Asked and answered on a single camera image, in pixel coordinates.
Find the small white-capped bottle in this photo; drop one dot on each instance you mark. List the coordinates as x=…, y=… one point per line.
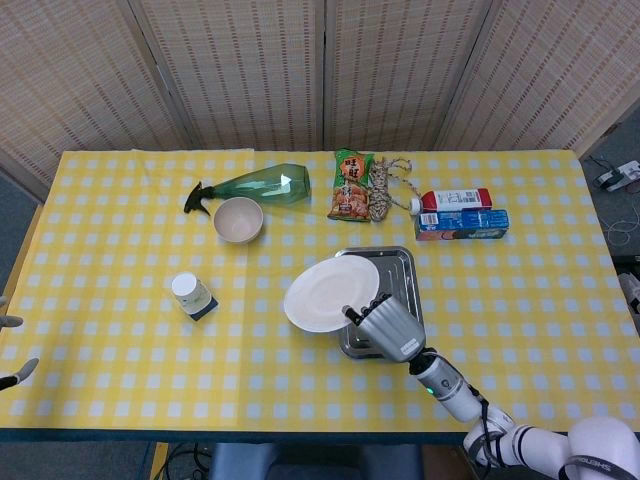
x=192, y=296

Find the blue carton box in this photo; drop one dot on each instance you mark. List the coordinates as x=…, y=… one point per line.
x=462, y=225

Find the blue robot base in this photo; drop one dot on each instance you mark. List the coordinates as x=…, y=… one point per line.
x=315, y=461

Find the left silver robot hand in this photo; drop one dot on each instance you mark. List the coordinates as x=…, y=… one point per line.
x=12, y=350

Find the green spray bottle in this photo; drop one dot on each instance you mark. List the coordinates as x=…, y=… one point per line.
x=265, y=186

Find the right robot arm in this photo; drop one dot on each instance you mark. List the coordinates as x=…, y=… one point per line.
x=500, y=415

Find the white round plate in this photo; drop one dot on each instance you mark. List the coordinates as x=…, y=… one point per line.
x=330, y=292

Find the metal rectangular tray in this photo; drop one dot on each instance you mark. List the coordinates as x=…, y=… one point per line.
x=395, y=280

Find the yellow checkered tablecloth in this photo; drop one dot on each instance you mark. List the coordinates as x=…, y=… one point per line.
x=200, y=375

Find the folding bamboo screen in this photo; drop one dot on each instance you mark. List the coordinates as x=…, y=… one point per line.
x=320, y=70

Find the green snack bag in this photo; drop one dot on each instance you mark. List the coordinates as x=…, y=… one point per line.
x=351, y=185

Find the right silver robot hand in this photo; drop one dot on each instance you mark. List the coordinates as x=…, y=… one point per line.
x=395, y=327

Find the beige bowl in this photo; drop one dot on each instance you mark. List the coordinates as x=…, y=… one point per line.
x=238, y=220

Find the white red milk bottle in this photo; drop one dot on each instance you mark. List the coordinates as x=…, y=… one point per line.
x=455, y=200

